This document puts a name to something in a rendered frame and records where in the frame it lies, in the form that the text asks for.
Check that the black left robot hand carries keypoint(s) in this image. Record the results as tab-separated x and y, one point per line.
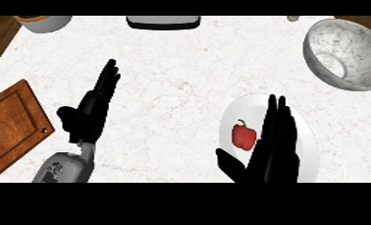
92	111

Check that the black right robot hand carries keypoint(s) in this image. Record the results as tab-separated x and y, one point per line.
276	147

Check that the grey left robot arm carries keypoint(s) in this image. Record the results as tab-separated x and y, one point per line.
68	166

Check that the red bell pepper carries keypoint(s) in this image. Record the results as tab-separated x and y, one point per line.
243	136

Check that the white round plate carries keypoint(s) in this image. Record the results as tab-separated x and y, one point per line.
232	117

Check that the white marbled bowl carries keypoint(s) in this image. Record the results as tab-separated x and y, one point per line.
340	55

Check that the brown wooden cabinet door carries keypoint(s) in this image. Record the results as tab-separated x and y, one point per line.
20	124

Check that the grey pot with orange rim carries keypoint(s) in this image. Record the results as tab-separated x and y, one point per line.
45	23

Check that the brown wooden cabinet edge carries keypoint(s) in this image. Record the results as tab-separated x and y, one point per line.
6	32

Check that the black and grey appliance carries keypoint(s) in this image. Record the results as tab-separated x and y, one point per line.
164	22

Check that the small grey object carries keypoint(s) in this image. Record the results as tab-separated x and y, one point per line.
293	18

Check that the brown wooden corner piece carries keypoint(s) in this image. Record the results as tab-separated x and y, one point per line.
355	20

